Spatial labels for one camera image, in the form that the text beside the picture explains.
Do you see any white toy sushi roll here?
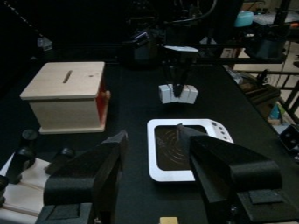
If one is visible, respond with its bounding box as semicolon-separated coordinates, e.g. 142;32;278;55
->
158;83;201;105

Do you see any black metal frame rail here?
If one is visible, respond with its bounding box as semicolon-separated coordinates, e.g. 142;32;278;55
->
194;57;287;65

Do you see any black box device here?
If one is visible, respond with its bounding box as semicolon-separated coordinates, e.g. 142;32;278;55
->
278;124;299;153

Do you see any teal cylinder container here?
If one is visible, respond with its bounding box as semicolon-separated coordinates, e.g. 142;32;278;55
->
234;10;257;28

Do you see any light wooden box with slot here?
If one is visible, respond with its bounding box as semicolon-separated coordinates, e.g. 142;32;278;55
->
19;60;109;136

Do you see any black bucket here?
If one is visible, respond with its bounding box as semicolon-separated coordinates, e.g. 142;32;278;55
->
245;24;293;60

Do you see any light wooden tray base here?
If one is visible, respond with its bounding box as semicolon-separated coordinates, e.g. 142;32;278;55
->
0;152;52;224

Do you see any red drawer with wooden knob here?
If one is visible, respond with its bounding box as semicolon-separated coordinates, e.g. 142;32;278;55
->
98;78;113;127

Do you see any white tray with dark object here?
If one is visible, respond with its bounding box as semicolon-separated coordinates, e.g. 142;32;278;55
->
146;117;235;183

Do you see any black round-headed peg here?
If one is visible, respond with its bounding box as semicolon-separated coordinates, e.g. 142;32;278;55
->
0;174;11;207
4;146;38;186
20;129;42;148
44;146;78;176

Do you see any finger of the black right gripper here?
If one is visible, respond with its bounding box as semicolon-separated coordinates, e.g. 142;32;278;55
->
163;66;179;88
177;66;194;98

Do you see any white paper tag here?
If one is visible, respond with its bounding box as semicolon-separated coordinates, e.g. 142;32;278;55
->
36;37;54;53

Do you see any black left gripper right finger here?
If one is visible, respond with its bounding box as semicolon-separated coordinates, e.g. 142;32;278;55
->
177;123;299;224

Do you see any small tan square block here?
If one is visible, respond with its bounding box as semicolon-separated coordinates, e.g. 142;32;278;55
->
159;216;181;224

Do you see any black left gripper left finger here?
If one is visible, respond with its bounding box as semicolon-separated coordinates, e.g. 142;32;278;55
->
35;129;130;224

